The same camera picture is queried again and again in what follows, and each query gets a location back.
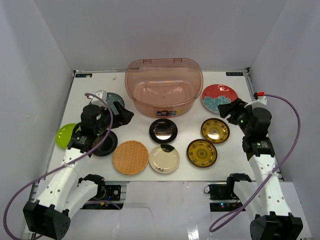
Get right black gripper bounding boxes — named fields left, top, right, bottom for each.
left=217, top=98, right=255, bottom=136

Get dark teal glazed plate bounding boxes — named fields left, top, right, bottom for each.
left=106, top=92, right=125, bottom=108

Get red teal floral plate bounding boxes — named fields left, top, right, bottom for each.
left=201, top=84, right=238, bottom=114

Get woven bamboo plate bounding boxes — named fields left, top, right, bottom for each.
left=112, top=140, right=149, bottom=175

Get cream plate with black patch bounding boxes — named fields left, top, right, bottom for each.
left=149, top=144, right=181, bottom=174

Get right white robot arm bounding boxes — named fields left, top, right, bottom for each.
left=218, top=98, right=303, bottom=240

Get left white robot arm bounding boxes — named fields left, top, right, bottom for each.
left=23, top=101, right=134, bottom=240

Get pink translucent plastic bin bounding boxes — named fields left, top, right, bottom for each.
left=124, top=58, right=204, bottom=118

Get yellow patterned plate upper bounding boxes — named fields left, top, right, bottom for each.
left=201, top=118, right=231, bottom=144

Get yellow patterned plate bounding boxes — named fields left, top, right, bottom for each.
left=201, top=118, right=231, bottom=144
left=186, top=139, right=218, bottom=168

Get right table label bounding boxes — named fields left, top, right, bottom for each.
left=225, top=72, right=244, bottom=77

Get table label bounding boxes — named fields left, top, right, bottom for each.
left=74, top=73, right=93, bottom=78
left=225, top=72, right=244, bottom=77

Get black plate left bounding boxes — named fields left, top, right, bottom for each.
left=71, top=121, right=119, bottom=158

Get black glossy centre plate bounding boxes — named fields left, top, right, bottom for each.
left=149, top=118, right=178, bottom=144

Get left table label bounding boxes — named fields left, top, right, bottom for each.
left=74, top=73, right=93, bottom=78

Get yellow patterned plate lower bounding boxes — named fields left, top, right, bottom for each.
left=186, top=139, right=218, bottom=168

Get lime green plate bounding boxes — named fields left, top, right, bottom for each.
left=55, top=123, right=79, bottom=150

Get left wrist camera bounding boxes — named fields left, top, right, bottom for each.
left=87, top=90, right=108, bottom=107

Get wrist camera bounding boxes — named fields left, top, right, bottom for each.
left=244, top=91, right=267, bottom=109
left=87, top=90, right=108, bottom=107

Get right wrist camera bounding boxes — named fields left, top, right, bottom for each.
left=244, top=91, right=267, bottom=109

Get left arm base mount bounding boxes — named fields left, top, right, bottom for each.
left=82, top=184, right=124, bottom=210

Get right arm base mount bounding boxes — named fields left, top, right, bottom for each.
left=203, top=183, right=242, bottom=213

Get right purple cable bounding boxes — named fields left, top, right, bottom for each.
left=208, top=93, right=301, bottom=233

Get purple cable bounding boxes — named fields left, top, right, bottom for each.
left=2, top=92, right=114, bottom=240
left=208, top=93, right=301, bottom=233

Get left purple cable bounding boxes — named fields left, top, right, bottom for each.
left=2, top=92, right=114, bottom=240

